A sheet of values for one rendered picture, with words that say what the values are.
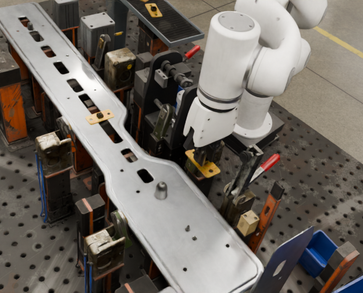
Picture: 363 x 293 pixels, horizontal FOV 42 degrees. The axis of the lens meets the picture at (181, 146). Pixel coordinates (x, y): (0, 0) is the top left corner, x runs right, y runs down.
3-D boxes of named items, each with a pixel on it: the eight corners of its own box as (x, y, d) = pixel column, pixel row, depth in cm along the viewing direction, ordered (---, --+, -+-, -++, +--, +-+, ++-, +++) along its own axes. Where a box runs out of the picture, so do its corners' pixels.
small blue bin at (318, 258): (290, 256, 153) (299, 241, 147) (311, 243, 158) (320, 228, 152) (314, 283, 148) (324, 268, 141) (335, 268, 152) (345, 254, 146)
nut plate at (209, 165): (184, 153, 103) (184, 149, 102) (198, 147, 105) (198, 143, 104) (207, 178, 98) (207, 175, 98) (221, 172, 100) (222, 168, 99)
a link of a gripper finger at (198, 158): (200, 134, 97) (195, 156, 101) (188, 139, 95) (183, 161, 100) (209, 144, 95) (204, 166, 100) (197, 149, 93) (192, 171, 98)
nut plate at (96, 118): (90, 125, 140) (90, 122, 139) (84, 117, 142) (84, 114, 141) (115, 116, 144) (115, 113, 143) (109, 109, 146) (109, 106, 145)
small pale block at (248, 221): (213, 286, 142) (240, 214, 116) (222, 280, 144) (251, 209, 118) (220, 295, 140) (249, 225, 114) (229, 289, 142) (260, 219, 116)
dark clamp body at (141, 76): (119, 152, 175) (124, 69, 148) (149, 140, 182) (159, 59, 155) (134, 171, 170) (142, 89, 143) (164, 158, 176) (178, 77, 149)
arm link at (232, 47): (253, 82, 88) (209, 65, 90) (273, 20, 79) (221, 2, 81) (239, 107, 82) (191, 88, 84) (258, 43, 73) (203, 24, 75)
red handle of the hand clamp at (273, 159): (226, 188, 121) (272, 148, 122) (228, 190, 123) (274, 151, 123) (236, 199, 119) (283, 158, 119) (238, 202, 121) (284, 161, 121)
